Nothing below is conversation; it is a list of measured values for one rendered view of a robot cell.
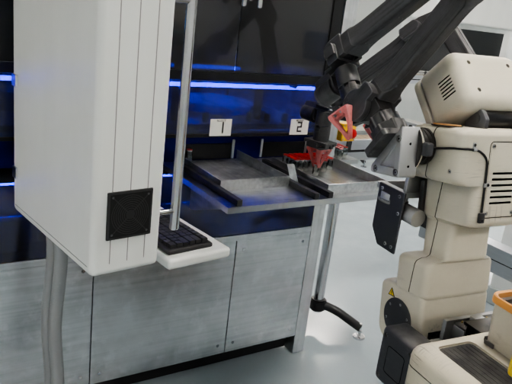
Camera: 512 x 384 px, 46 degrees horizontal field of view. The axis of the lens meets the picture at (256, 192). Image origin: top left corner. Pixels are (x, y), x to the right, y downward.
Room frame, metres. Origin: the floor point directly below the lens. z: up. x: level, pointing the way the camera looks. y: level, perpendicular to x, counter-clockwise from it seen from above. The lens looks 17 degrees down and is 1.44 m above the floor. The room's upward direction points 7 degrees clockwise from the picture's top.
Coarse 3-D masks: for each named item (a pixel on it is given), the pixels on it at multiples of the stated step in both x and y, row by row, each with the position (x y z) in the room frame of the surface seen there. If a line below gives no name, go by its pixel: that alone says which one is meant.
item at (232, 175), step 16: (192, 160) 2.07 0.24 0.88; (208, 160) 2.10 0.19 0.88; (224, 160) 2.13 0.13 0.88; (240, 160) 2.15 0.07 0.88; (256, 160) 2.06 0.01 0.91; (208, 176) 1.82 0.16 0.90; (224, 176) 1.92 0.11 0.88; (240, 176) 1.94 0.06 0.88; (256, 176) 1.97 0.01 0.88; (272, 176) 1.97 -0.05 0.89; (288, 176) 1.90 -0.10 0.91
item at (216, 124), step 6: (210, 120) 2.02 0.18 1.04; (216, 120) 2.03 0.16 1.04; (222, 120) 2.04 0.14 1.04; (228, 120) 2.06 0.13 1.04; (210, 126) 2.02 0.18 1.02; (216, 126) 2.03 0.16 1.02; (228, 126) 2.06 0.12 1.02; (210, 132) 2.02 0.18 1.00; (216, 132) 2.03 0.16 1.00; (228, 132) 2.06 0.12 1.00
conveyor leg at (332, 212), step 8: (328, 208) 2.58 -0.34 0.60; (336, 208) 2.57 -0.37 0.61; (328, 216) 2.57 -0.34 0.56; (336, 216) 2.57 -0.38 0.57; (328, 224) 2.57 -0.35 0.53; (328, 232) 2.57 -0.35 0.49; (328, 240) 2.57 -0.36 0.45; (328, 248) 2.57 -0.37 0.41; (320, 256) 2.59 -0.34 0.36; (328, 256) 2.57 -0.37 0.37; (320, 264) 2.58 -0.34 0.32; (328, 264) 2.58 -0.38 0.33; (320, 272) 2.57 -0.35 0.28; (320, 280) 2.57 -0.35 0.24; (320, 288) 2.57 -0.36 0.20; (320, 296) 2.57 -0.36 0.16
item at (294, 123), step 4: (292, 120) 2.21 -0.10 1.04; (296, 120) 2.22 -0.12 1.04; (300, 120) 2.23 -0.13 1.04; (304, 120) 2.24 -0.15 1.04; (292, 124) 2.21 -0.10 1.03; (296, 124) 2.22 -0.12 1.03; (300, 124) 2.23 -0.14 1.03; (304, 124) 2.24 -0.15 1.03; (308, 124) 2.25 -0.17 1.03; (292, 128) 2.21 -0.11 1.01; (296, 128) 2.23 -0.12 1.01; (300, 128) 2.24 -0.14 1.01; (304, 128) 2.25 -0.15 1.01; (292, 132) 2.21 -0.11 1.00; (296, 132) 2.23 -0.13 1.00; (300, 132) 2.24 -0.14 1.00; (304, 132) 2.25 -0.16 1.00
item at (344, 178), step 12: (336, 168) 2.21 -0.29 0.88; (348, 168) 2.16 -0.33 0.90; (312, 180) 1.92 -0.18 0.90; (324, 180) 2.02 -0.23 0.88; (336, 180) 2.04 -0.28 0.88; (348, 180) 2.06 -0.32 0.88; (360, 180) 2.08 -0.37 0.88; (372, 180) 2.05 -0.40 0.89; (384, 180) 2.00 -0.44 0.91; (336, 192) 1.87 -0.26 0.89; (348, 192) 1.90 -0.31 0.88
